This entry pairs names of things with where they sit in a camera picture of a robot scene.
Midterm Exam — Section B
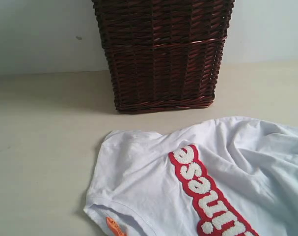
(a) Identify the white t-shirt with red lettering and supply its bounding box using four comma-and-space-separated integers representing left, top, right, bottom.
83, 117, 298, 236

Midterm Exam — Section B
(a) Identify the dark brown wicker basket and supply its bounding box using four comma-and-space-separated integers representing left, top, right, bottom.
93, 0, 234, 113

